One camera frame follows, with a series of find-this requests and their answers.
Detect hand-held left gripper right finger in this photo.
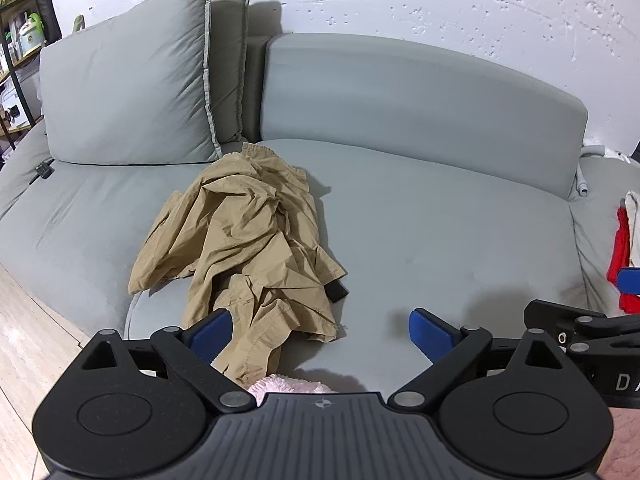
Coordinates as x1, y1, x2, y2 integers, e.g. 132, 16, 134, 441
387, 308, 572, 414

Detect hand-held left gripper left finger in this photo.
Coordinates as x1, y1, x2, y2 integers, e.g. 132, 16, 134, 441
80, 308, 257, 416

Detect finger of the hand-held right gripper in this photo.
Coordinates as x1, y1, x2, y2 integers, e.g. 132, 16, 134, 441
617, 267, 640, 295
523, 299, 609, 347

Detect khaki pants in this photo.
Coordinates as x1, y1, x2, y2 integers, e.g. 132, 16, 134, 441
127, 142, 349, 389

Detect red folded clothes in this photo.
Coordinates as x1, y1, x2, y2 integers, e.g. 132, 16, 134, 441
606, 207, 640, 313

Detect white folded garment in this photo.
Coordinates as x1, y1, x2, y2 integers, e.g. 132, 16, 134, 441
621, 191, 640, 268

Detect pink fluffy blanket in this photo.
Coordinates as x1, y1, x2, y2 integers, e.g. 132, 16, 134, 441
247, 373, 334, 407

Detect grey sofa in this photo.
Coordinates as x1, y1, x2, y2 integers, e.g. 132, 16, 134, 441
0, 32, 640, 397

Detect black sofa controller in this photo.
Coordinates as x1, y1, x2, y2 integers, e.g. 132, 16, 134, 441
29, 160, 55, 186

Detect large grey pillow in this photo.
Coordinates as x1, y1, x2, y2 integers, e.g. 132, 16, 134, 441
39, 0, 224, 165

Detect small grey pillow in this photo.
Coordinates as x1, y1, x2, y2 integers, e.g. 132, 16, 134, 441
207, 0, 254, 144

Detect metal storage shelf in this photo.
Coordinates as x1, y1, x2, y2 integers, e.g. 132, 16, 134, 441
0, 0, 63, 157

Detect green and white appliance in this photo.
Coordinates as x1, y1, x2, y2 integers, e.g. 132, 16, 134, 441
17, 12, 47, 57

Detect white hose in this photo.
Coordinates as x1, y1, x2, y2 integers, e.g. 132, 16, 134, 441
575, 144, 608, 196

